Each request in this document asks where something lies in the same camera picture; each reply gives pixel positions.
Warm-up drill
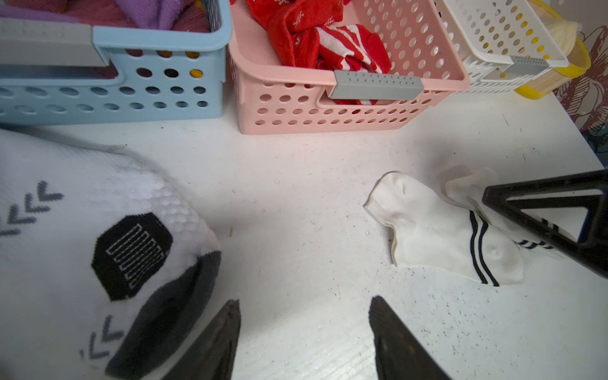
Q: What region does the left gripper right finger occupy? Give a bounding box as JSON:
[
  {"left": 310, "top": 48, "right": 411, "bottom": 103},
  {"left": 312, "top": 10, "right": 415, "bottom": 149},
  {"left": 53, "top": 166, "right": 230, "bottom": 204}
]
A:
[{"left": 368, "top": 295, "right": 450, "bottom": 380}]

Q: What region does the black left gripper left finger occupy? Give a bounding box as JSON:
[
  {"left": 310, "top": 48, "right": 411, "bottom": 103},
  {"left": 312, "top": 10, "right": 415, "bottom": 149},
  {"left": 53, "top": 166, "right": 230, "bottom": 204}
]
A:
[{"left": 163, "top": 300, "right": 242, "bottom": 380}]

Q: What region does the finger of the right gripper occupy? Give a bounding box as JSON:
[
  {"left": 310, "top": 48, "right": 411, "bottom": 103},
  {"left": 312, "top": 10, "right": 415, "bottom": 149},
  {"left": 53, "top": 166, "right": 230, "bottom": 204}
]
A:
[{"left": 482, "top": 169, "right": 607, "bottom": 278}]

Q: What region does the white black-striped sock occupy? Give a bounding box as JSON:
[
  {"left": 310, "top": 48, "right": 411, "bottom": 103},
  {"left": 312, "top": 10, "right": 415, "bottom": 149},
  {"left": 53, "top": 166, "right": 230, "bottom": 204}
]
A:
[
  {"left": 364, "top": 172, "right": 524, "bottom": 287},
  {"left": 444, "top": 168, "right": 556, "bottom": 252}
]

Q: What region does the red snowflake sock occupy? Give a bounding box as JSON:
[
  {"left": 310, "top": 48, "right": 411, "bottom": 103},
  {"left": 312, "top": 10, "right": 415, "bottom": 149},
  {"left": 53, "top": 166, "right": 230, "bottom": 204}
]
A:
[{"left": 245, "top": 0, "right": 348, "bottom": 69}]

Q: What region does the purple yellow sock top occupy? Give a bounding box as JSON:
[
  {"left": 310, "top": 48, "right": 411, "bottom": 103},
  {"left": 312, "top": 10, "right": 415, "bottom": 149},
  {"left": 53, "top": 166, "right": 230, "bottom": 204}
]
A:
[{"left": 1, "top": 0, "right": 211, "bottom": 33}]

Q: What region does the red santa pattern sock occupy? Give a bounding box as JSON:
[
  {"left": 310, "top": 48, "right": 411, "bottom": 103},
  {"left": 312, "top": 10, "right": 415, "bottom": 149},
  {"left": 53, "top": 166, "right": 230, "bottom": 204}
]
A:
[{"left": 316, "top": 25, "right": 392, "bottom": 74}]

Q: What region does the white plastic basket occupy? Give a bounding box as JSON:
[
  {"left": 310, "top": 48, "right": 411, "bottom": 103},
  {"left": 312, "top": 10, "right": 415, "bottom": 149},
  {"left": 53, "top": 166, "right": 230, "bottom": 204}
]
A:
[{"left": 435, "top": 0, "right": 569, "bottom": 96}]

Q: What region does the pink plastic basket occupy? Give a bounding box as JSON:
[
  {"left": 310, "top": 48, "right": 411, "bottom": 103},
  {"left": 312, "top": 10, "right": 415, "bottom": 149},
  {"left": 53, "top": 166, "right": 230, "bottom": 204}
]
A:
[{"left": 229, "top": 1, "right": 470, "bottom": 135}]

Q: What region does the blue plastic basket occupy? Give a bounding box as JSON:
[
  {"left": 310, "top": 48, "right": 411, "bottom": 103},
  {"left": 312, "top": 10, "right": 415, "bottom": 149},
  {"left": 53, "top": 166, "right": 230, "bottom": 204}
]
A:
[{"left": 1, "top": 1, "right": 232, "bottom": 127}]

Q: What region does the white grey patterned sock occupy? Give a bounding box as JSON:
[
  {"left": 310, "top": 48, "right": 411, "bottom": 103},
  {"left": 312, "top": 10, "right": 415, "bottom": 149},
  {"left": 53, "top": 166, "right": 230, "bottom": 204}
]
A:
[{"left": 1, "top": 130, "right": 221, "bottom": 379}]

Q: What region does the yellow bowl with buns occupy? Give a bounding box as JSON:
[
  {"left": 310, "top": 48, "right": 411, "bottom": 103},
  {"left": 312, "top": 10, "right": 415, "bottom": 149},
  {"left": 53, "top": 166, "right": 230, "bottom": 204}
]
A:
[{"left": 514, "top": 0, "right": 592, "bottom": 101}]

